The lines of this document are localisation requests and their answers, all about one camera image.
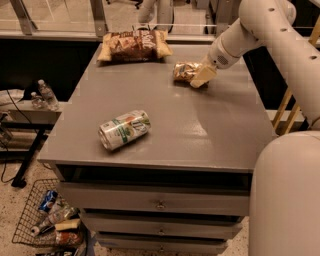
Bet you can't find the red can in basket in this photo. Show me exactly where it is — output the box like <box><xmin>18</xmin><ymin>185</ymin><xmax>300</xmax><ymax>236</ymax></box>
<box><xmin>56</xmin><ymin>232</ymin><xmax>83</xmax><ymax>246</ymax></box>

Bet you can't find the blue can in basket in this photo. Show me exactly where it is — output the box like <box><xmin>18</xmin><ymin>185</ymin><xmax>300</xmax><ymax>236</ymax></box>
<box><xmin>38</xmin><ymin>190</ymin><xmax>58</xmax><ymax>213</ymax></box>

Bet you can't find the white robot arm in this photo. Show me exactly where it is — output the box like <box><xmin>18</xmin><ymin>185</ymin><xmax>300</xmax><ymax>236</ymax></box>
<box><xmin>191</xmin><ymin>0</ymin><xmax>320</xmax><ymax>256</ymax></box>

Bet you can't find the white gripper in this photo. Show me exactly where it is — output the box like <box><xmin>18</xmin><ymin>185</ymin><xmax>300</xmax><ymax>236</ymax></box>
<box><xmin>190</xmin><ymin>39</ymin><xmax>240</xmax><ymax>88</ymax></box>

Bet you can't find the wire basket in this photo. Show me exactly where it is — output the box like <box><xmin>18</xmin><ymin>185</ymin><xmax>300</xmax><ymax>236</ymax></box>
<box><xmin>12</xmin><ymin>179</ymin><xmax>84</xmax><ymax>248</ymax></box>

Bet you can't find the orange soda can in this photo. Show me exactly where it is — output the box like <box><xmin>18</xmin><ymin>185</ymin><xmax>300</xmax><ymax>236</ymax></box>
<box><xmin>173</xmin><ymin>62</ymin><xmax>202</xmax><ymax>82</ymax></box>

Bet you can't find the brown chip bag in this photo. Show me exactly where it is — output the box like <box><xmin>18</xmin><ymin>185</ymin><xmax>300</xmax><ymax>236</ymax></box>
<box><xmin>98</xmin><ymin>30</ymin><xmax>173</xmax><ymax>62</ymax></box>

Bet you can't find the small clear bottle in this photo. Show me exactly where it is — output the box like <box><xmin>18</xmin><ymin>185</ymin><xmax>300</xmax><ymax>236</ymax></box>
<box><xmin>31</xmin><ymin>92</ymin><xmax>45</xmax><ymax>109</ymax></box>

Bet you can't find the yellow sponge in basket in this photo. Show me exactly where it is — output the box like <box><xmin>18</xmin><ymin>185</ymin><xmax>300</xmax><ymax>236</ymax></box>
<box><xmin>55</xmin><ymin>219</ymin><xmax>81</xmax><ymax>231</ymax></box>

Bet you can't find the black side table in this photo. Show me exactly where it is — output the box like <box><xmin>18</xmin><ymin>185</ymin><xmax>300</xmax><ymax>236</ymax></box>
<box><xmin>0</xmin><ymin>100</ymin><xmax>65</xmax><ymax>188</ymax></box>

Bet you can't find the plastic bottle in basket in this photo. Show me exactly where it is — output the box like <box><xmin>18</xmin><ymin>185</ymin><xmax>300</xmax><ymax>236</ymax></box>
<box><xmin>31</xmin><ymin>206</ymin><xmax>78</xmax><ymax>236</ymax></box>

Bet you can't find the white green 7up can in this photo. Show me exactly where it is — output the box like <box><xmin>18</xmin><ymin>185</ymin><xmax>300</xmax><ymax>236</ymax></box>
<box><xmin>98</xmin><ymin>110</ymin><xmax>151</xmax><ymax>151</ymax></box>

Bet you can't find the grey drawer cabinet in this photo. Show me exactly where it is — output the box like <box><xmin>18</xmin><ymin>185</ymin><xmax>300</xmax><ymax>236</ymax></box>
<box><xmin>39</xmin><ymin>45</ymin><xmax>275</xmax><ymax>255</ymax></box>

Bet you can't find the clear water bottle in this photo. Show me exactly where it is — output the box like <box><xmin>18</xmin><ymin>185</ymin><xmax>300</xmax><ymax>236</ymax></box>
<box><xmin>38</xmin><ymin>79</ymin><xmax>59</xmax><ymax>111</ymax></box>

